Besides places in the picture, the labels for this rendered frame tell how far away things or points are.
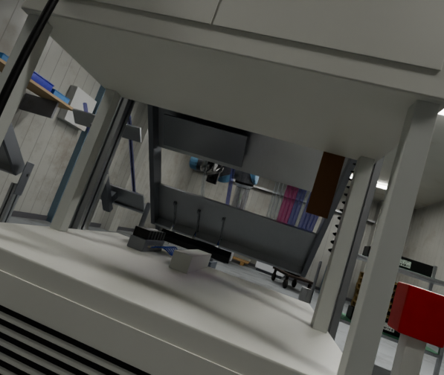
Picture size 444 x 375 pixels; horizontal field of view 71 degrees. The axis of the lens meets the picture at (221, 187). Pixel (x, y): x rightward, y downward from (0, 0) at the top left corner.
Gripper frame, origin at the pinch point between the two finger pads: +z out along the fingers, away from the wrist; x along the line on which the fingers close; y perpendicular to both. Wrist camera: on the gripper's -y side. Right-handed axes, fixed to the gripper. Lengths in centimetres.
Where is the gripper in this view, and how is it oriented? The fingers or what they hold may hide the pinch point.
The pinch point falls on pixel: (204, 172)
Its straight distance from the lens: 122.3
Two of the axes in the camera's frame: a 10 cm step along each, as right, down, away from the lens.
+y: 1.9, -8.9, -4.1
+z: -3.0, 3.4, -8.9
